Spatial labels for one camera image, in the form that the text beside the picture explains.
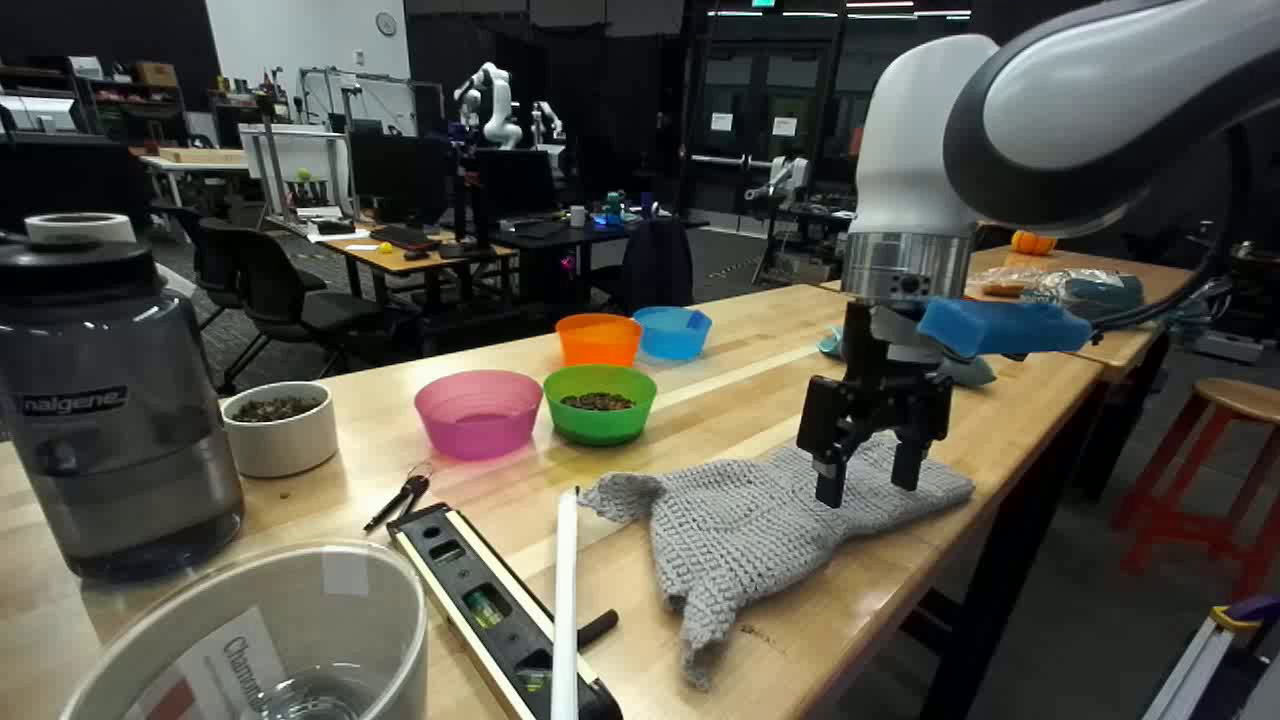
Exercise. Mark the green plastic bowl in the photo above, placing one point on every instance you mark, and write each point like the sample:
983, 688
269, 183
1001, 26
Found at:
602, 416

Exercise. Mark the grey knitted cotton cloth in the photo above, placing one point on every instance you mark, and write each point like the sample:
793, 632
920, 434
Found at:
746, 535

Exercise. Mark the black marker pen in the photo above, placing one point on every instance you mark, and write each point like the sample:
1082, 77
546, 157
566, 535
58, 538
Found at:
397, 505

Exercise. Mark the orange plastic bowl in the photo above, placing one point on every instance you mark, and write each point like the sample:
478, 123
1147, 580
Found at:
602, 344

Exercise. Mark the black spirit level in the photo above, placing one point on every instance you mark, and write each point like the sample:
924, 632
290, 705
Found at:
467, 573

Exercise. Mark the large white plastic tub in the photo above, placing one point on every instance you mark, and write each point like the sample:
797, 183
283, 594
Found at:
373, 627

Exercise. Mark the aluminium frame rail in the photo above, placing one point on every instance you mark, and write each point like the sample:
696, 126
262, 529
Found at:
1203, 667

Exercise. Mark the round wall clock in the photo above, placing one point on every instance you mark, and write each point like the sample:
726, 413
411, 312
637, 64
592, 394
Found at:
385, 20

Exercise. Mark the clear bag of blue cloths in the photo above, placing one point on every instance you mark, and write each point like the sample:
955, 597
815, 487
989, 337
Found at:
1103, 288

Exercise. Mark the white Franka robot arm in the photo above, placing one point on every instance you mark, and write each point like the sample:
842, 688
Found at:
920, 133

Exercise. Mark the small white ceramic bowl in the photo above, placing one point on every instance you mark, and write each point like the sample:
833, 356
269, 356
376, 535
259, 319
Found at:
283, 434

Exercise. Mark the small orange pumpkin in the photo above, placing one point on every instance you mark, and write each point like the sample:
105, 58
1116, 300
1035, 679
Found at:
1035, 243

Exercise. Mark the wooden stool red legs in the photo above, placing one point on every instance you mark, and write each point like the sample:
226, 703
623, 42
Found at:
1234, 401

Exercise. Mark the pink plastic bowl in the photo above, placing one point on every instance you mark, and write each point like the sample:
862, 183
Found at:
478, 422

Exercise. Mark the blue plastic bowl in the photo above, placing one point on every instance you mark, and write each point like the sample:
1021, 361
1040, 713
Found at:
675, 335

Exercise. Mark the small black stick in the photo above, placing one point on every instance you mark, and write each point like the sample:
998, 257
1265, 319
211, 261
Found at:
596, 627

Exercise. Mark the wooden workbench black legs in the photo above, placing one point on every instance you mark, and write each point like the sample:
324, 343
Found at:
746, 384
1162, 281

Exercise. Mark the black office chair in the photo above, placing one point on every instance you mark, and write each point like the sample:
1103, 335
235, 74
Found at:
272, 287

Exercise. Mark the background wooden desk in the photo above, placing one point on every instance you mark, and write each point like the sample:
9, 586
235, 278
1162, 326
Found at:
401, 254

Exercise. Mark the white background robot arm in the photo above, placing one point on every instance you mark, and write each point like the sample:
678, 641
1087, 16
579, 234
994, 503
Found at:
498, 114
546, 123

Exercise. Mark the small tan object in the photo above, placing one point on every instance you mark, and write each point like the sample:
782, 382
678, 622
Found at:
1001, 281

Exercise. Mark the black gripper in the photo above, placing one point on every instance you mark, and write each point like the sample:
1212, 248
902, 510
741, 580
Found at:
874, 401

